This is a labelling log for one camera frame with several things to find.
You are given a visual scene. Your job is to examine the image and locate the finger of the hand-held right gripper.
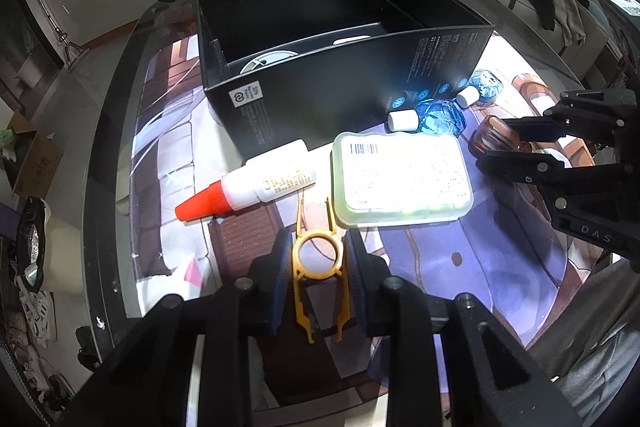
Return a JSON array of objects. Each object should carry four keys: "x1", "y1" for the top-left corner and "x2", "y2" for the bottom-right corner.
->
[
  {"x1": 501, "y1": 89, "x2": 631, "y2": 142},
  {"x1": 475, "y1": 153, "x2": 636, "y2": 198}
]

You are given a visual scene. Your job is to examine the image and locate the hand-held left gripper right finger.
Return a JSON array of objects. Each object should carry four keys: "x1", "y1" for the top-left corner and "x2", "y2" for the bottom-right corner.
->
[{"x1": 342, "y1": 227, "x2": 583, "y2": 427}]

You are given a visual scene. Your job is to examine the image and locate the blue glass bottle white cap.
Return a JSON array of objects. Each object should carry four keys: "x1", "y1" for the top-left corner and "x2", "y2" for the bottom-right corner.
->
[
  {"x1": 456, "y1": 69, "x2": 502, "y2": 108},
  {"x1": 387, "y1": 99, "x2": 467, "y2": 136}
]

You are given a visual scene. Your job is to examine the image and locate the beige garment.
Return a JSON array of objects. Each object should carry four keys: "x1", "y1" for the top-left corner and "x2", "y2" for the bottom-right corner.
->
[{"x1": 545, "y1": 0, "x2": 592, "y2": 48}]

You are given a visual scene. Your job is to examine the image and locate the translucent plastic box with label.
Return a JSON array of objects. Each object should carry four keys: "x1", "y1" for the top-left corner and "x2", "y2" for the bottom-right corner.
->
[{"x1": 330, "y1": 130, "x2": 474, "y2": 228}]

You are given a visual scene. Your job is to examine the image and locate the white bottle with orange cap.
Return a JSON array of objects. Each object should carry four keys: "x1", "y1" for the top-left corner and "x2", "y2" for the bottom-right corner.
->
[{"x1": 175, "y1": 139, "x2": 318, "y2": 224}]

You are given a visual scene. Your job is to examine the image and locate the black cardboard box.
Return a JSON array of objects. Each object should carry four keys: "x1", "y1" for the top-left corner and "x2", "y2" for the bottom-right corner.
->
[{"x1": 195, "y1": 0, "x2": 496, "y2": 158}]

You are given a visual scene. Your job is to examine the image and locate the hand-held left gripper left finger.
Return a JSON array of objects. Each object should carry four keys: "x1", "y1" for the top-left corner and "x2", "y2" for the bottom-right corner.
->
[{"x1": 75, "y1": 227, "x2": 296, "y2": 427}]

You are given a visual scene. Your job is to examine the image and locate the black shoes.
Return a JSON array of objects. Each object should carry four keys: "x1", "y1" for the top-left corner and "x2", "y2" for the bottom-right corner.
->
[{"x1": 75, "y1": 326, "x2": 102, "y2": 369}]

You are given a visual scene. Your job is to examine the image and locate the printed table mat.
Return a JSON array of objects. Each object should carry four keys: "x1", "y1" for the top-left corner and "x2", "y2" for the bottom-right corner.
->
[{"x1": 117, "y1": 27, "x2": 601, "y2": 388}]

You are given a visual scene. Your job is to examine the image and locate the amber brown bottle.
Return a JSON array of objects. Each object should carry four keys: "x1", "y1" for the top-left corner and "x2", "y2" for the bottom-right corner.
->
[{"x1": 470, "y1": 114, "x2": 533, "y2": 155}]

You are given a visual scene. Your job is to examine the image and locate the brown cardboard box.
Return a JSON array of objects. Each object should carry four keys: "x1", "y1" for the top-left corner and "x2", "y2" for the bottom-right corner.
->
[{"x1": 5, "y1": 112, "x2": 63, "y2": 198}]

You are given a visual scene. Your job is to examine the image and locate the yellow plastic puller tool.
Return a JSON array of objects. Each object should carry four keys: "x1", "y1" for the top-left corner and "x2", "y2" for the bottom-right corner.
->
[{"x1": 291, "y1": 198, "x2": 349, "y2": 344}]

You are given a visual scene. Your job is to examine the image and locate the black bag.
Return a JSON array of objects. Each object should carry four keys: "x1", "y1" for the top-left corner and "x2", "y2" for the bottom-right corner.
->
[{"x1": 15, "y1": 197, "x2": 51, "y2": 293}]

